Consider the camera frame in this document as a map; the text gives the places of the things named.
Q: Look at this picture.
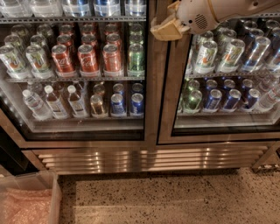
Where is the water bottle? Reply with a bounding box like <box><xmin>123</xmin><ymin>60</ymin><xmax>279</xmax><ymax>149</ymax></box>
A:
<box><xmin>67</xmin><ymin>85</ymin><xmax>88</xmax><ymax>117</ymax></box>
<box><xmin>45</xmin><ymin>85</ymin><xmax>69</xmax><ymax>119</ymax></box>
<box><xmin>22</xmin><ymin>89</ymin><xmax>52</xmax><ymax>121</ymax></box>

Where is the tall silver blue can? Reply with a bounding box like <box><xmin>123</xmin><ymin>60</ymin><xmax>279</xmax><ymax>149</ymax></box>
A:
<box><xmin>241</xmin><ymin>37</ymin><xmax>270</xmax><ymax>73</ymax></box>

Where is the clear plastic bin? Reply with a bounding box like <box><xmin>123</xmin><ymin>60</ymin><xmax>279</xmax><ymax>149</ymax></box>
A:
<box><xmin>0</xmin><ymin>171</ymin><xmax>62</xmax><ymax>224</ymax></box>

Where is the left blue can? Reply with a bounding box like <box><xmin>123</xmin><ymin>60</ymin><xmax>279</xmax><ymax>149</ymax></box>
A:
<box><xmin>111</xmin><ymin>94</ymin><xmax>126</xmax><ymax>117</ymax></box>

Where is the front left cola can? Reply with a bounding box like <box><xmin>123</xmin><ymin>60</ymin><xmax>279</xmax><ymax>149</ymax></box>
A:
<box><xmin>52</xmin><ymin>45</ymin><xmax>76</xmax><ymax>78</ymax></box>

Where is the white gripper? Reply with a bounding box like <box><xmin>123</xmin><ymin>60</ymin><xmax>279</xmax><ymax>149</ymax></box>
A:
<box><xmin>150</xmin><ymin>0</ymin><xmax>219</xmax><ymax>41</ymax></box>

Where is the right water bottle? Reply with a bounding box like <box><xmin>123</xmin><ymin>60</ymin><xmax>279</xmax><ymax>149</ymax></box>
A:
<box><xmin>67</xmin><ymin>85</ymin><xmax>88</xmax><ymax>117</ymax></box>

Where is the middle water bottle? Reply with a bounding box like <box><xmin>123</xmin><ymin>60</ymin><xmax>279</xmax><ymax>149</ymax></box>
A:
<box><xmin>45</xmin><ymin>85</ymin><xmax>69</xmax><ymax>119</ymax></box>

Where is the fridge blue can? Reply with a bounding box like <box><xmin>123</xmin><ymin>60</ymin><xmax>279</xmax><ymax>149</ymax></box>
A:
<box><xmin>222</xmin><ymin>89</ymin><xmax>242</xmax><ymax>112</ymax></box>
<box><xmin>203</xmin><ymin>89</ymin><xmax>222</xmax><ymax>112</ymax></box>

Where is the cola can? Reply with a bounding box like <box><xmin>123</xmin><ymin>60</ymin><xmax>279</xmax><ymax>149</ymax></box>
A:
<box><xmin>102</xmin><ymin>44</ymin><xmax>123</xmax><ymax>77</ymax></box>
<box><xmin>52</xmin><ymin>45</ymin><xmax>76</xmax><ymax>78</ymax></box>
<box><xmin>78</xmin><ymin>45</ymin><xmax>101</xmax><ymax>78</ymax></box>

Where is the right fridge green can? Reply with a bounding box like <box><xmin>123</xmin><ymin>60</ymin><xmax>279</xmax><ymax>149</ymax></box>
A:
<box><xmin>183</xmin><ymin>90</ymin><xmax>202</xmax><ymax>113</ymax></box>

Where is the steel fridge bottom grille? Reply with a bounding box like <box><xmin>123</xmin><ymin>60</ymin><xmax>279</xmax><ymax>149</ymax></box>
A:
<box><xmin>24</xmin><ymin>141</ymin><xmax>279</xmax><ymax>175</ymax></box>

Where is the front right cola can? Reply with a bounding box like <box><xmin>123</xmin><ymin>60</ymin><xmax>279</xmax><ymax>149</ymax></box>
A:
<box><xmin>102</xmin><ymin>44</ymin><xmax>123</xmax><ymax>77</ymax></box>

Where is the glass fridge door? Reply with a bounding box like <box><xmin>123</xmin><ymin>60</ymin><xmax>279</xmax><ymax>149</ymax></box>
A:
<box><xmin>0</xmin><ymin>0</ymin><xmax>165</xmax><ymax>149</ymax></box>
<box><xmin>157</xmin><ymin>0</ymin><xmax>280</xmax><ymax>144</ymax></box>

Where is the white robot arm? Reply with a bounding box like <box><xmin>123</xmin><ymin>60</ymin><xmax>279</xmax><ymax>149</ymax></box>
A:
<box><xmin>150</xmin><ymin>0</ymin><xmax>280</xmax><ymax>41</ymax></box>

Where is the pink bubble wrap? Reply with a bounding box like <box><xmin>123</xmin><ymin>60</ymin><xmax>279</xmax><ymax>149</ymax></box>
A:
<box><xmin>0</xmin><ymin>188</ymin><xmax>52</xmax><ymax>224</ymax></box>

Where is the left water bottle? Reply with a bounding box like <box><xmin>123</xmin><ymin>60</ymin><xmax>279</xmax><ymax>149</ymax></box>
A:
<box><xmin>22</xmin><ymin>89</ymin><xmax>52</xmax><ymax>121</ymax></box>

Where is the front left 7up can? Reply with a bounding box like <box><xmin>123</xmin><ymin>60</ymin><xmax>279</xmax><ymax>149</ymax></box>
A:
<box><xmin>0</xmin><ymin>45</ymin><xmax>30</xmax><ymax>80</ymax></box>

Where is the green soda can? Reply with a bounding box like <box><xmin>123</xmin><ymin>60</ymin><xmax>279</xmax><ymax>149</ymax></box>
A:
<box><xmin>128</xmin><ymin>44</ymin><xmax>144</xmax><ymax>77</ymax></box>

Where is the gold drink can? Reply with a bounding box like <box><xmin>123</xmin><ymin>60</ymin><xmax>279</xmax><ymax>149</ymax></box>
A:
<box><xmin>90</xmin><ymin>94</ymin><xmax>108</xmax><ymax>117</ymax></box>

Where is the fridge 7up can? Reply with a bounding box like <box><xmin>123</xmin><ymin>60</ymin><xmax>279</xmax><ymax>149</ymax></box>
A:
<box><xmin>194</xmin><ymin>40</ymin><xmax>218</xmax><ymax>74</ymax></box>
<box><xmin>216</xmin><ymin>38</ymin><xmax>245</xmax><ymax>74</ymax></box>

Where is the front middle cola can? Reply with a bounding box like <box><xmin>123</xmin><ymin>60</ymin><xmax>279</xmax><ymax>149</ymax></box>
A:
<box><xmin>78</xmin><ymin>45</ymin><xmax>101</xmax><ymax>78</ymax></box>

